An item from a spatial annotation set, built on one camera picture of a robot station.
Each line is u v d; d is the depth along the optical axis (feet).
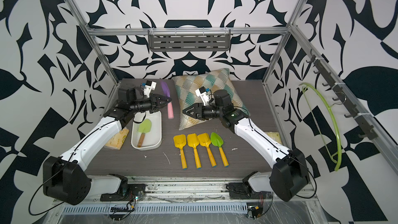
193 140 2.93
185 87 3.24
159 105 2.23
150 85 2.34
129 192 2.36
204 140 2.92
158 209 2.55
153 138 2.99
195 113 2.13
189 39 3.13
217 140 2.92
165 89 2.50
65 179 1.29
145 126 3.10
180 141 2.92
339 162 1.88
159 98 2.26
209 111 2.13
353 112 1.66
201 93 2.26
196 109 2.13
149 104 2.18
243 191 2.22
